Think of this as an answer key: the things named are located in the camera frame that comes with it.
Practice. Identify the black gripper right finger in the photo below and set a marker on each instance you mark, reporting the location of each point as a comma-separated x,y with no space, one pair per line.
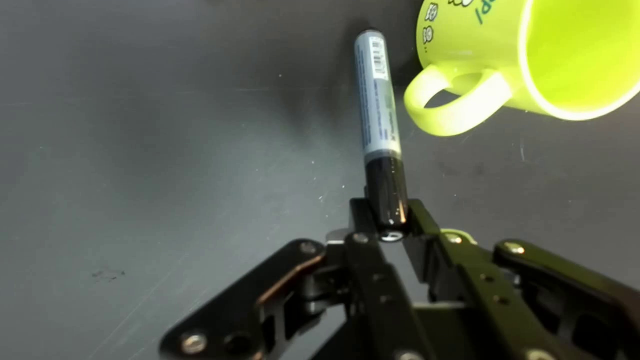
507,301

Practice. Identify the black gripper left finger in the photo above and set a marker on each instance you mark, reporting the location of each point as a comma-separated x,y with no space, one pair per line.
373,292

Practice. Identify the grey marker with black cap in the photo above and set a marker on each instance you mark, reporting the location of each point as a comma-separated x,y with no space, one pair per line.
380,120

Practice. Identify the lime green ceramic mug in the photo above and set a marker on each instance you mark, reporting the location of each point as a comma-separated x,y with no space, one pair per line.
552,57

